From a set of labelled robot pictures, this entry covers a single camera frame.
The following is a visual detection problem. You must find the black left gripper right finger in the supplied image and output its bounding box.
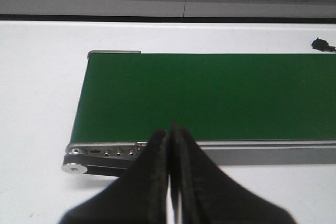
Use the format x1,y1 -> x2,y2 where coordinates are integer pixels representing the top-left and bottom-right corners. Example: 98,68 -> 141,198
170,123 -> 295,223

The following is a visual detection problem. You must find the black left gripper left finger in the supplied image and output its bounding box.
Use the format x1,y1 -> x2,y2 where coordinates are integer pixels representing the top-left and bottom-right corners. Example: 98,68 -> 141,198
60,130 -> 169,223

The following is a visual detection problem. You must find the green conveyor belt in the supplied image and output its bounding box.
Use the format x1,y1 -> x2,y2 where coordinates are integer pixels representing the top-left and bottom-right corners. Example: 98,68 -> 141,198
70,52 -> 335,143

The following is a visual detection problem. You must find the aluminium conveyor frame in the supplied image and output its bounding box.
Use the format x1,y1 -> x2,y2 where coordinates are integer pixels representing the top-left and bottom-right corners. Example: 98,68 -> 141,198
62,51 -> 335,175

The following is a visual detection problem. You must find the black cable connector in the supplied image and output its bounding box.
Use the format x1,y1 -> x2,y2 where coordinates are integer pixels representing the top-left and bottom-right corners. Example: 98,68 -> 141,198
311,38 -> 335,52

